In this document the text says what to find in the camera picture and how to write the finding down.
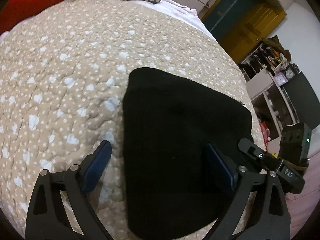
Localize red gift bag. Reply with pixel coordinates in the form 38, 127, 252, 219
259, 122, 271, 144

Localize white bed sheet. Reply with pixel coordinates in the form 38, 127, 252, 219
0, 0, 216, 41

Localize white shelf unit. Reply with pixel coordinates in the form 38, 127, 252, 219
238, 42, 299, 141

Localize beige dotted quilt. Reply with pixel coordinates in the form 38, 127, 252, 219
1, 0, 253, 239

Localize purple square clock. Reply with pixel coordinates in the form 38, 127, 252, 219
274, 72, 288, 86

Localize black pants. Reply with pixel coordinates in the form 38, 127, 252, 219
123, 68, 252, 239

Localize black television screen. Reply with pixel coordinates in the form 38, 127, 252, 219
283, 72, 320, 130

